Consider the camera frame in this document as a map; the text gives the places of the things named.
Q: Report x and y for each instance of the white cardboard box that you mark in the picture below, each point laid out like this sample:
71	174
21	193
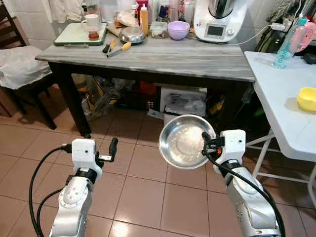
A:
182	101

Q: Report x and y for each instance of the bagged bread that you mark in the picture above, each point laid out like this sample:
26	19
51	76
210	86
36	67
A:
127	19

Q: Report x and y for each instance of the black and yellow bag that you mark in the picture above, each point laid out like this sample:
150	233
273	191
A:
101	98

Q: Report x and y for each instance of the white kitchen cooking machine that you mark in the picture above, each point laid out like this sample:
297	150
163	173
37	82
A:
217	29

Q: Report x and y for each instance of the orange sauce bottle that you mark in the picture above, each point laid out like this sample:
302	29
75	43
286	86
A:
143	20

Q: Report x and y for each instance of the dark wooden chair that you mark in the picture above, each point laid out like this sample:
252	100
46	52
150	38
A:
10	29

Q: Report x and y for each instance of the white tray with green rim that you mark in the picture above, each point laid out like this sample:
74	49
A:
71	35

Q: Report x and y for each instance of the purple plastic bowl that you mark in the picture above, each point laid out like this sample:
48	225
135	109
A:
178	30

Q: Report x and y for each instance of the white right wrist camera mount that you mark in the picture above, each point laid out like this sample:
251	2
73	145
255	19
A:
233	145

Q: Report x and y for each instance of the small glass with brown content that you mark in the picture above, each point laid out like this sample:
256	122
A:
94	35

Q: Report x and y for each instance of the white plastic bag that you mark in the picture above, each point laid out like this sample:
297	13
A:
22	66

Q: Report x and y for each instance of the white hanging cloth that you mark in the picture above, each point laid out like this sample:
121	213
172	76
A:
61	10

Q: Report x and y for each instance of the dark table with grey top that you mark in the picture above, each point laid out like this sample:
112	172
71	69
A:
173	59

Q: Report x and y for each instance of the clear teal plastic bottle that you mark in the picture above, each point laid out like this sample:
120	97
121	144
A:
285	52

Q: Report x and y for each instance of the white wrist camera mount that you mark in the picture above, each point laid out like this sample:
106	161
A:
83	153
233	145

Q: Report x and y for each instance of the large steel bowl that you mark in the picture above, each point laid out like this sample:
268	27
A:
182	140

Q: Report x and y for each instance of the glass jar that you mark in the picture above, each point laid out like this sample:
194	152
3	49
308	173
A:
188	12

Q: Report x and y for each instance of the pink plastic gadget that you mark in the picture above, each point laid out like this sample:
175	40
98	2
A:
307	34

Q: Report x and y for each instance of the black device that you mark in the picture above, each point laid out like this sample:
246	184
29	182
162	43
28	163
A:
310	58

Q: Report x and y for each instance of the white mug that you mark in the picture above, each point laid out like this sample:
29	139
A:
93	22

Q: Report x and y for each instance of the black and yellow peeler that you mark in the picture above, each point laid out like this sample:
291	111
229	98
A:
108	46

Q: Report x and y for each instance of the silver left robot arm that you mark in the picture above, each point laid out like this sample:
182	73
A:
74	207

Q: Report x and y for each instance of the yellow plastic bowl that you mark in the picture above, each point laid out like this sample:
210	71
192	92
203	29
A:
307	98

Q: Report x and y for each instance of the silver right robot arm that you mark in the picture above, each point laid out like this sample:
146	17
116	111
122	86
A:
249	207

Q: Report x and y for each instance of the small steel bowl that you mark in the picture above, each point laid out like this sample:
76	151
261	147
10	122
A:
132	35

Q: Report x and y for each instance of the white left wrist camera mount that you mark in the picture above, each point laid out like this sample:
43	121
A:
83	153

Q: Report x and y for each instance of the clear food container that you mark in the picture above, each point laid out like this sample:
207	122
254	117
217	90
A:
158	30

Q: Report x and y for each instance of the white folding table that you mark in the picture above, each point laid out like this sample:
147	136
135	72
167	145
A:
281	98

